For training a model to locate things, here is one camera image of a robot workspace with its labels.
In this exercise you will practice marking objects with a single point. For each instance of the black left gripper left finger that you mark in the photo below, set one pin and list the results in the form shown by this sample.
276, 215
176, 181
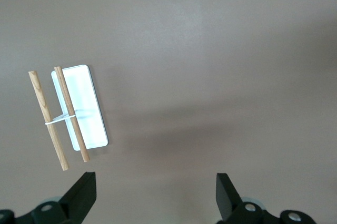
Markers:
79, 197

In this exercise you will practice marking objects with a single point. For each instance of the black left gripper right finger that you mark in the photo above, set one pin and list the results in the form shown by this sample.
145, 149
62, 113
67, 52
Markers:
227, 197

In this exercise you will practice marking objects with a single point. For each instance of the white rack with wooden rods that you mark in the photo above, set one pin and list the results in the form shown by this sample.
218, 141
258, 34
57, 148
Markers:
81, 108

